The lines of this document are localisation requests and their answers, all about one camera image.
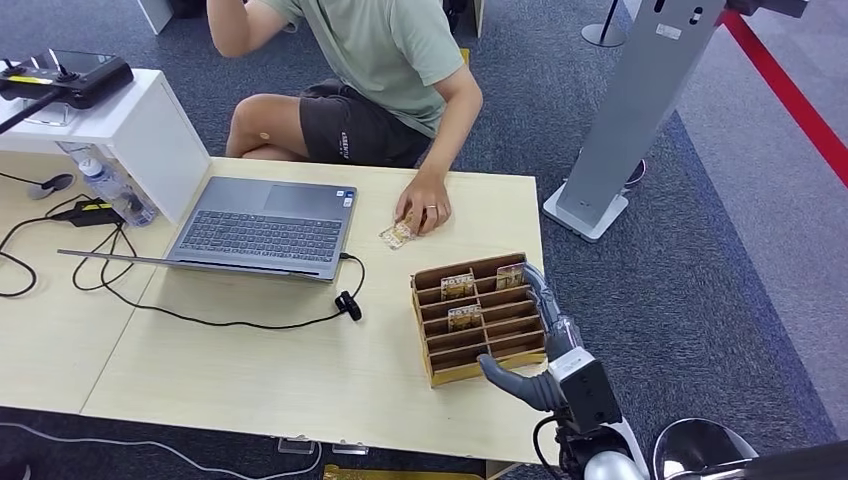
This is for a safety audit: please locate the wooden slotted card organizer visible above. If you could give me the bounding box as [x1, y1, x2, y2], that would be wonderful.
[409, 252, 551, 389]

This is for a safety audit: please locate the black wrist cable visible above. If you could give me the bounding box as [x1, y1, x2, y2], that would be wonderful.
[532, 415, 564, 480]

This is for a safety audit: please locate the clear plastic water bottle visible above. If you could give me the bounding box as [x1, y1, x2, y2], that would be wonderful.
[56, 140, 158, 229]

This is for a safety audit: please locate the white floor cable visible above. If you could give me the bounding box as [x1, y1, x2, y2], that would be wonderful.
[0, 421, 324, 480]

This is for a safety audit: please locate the black laptop power cable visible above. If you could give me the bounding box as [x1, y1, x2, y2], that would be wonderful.
[71, 223, 367, 331]

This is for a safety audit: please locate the grey stanchion post with base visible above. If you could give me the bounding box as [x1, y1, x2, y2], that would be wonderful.
[580, 0, 627, 49]

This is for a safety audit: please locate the white box stand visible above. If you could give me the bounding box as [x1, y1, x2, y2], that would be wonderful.
[0, 68, 212, 227]

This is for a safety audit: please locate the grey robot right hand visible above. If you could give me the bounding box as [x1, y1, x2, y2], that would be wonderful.
[476, 263, 586, 413]

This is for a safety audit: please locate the white black wrist camera box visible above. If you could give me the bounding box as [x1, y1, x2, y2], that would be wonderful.
[548, 347, 624, 437]

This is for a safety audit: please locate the grey kiosk stand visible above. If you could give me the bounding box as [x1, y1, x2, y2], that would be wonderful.
[543, 0, 810, 244]

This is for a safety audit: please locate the person's left hand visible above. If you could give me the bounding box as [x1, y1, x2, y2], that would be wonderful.
[395, 170, 453, 237]

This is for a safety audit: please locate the white cabinet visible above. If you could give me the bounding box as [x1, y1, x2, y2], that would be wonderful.
[137, 0, 175, 36]

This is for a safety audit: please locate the black rod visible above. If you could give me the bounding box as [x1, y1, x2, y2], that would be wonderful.
[0, 89, 64, 136]

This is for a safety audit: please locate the dark robot body edge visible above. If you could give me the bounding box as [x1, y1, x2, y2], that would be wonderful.
[669, 440, 848, 480]

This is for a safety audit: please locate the shiny silver robot shell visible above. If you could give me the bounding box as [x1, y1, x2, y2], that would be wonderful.
[652, 417, 760, 480]

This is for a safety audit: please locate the black remote controller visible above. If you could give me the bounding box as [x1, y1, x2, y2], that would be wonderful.
[0, 49, 135, 111]

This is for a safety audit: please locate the black power adapter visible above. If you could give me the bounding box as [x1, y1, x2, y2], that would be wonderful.
[49, 198, 126, 229]

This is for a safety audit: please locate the grey open laptop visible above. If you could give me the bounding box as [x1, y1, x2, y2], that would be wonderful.
[56, 175, 359, 285]

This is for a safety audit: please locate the person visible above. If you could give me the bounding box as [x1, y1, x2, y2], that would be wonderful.
[206, 0, 485, 238]

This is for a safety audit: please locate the orange hotel key card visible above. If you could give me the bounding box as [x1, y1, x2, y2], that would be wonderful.
[378, 213, 417, 251]
[439, 270, 477, 303]
[494, 262, 528, 293]
[447, 304, 484, 334]

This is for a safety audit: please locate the black adapter cable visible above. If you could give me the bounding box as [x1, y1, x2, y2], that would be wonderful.
[0, 193, 94, 299]

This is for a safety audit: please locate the black cable strap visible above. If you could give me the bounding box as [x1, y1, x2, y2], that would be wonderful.
[334, 290, 364, 323]

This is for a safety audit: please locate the clear acrylic controller stand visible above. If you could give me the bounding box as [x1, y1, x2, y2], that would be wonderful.
[21, 99, 75, 128]

